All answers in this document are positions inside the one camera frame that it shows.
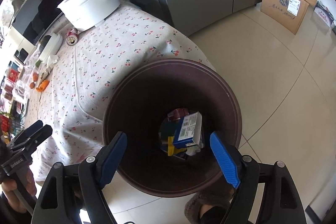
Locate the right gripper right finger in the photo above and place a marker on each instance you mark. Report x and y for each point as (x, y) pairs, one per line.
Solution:
(280, 199)

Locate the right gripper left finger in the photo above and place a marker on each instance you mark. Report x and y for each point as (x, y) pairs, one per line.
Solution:
(67, 189)

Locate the blue biscuit box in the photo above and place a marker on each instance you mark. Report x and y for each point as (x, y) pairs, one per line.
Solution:
(189, 131)

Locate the cream kitchen appliance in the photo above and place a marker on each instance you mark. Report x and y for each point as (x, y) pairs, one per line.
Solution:
(23, 49)

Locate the dark brown trash bin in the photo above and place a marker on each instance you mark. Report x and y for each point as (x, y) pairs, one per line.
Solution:
(140, 107)

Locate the person's left hand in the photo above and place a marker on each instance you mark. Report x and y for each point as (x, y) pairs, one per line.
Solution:
(9, 186)

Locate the glass jar with cork lid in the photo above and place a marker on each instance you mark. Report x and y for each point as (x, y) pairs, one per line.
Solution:
(22, 86)

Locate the orange tangerine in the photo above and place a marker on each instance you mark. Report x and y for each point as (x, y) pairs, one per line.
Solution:
(35, 77)
(32, 85)

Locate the orange peel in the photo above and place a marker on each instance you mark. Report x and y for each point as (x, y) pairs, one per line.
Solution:
(41, 88)

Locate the floral cherry tablecloth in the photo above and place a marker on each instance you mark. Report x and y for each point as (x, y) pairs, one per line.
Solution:
(85, 76)

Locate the brown fuzzy slipper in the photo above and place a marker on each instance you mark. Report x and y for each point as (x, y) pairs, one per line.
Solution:
(210, 204)

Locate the red labelled jar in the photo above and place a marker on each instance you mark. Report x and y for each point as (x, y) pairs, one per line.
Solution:
(12, 74)

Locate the paper cone wrapper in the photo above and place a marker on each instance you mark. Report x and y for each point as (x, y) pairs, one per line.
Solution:
(45, 73)

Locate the crumpled white tissue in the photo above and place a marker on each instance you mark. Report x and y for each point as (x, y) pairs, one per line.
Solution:
(51, 61)

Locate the dark green pumpkin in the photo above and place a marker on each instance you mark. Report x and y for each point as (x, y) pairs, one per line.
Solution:
(43, 42)

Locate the stacked white plates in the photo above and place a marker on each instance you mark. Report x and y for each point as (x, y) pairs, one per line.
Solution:
(52, 47)

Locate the red soda can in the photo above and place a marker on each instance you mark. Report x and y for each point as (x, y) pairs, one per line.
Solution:
(72, 37)

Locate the red milk drink can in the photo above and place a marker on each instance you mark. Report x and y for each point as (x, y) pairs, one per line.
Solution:
(177, 114)

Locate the black wire rack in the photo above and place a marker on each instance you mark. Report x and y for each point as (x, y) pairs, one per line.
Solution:
(12, 119)

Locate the cream pan with green handle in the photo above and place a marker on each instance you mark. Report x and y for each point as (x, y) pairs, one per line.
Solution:
(48, 46)

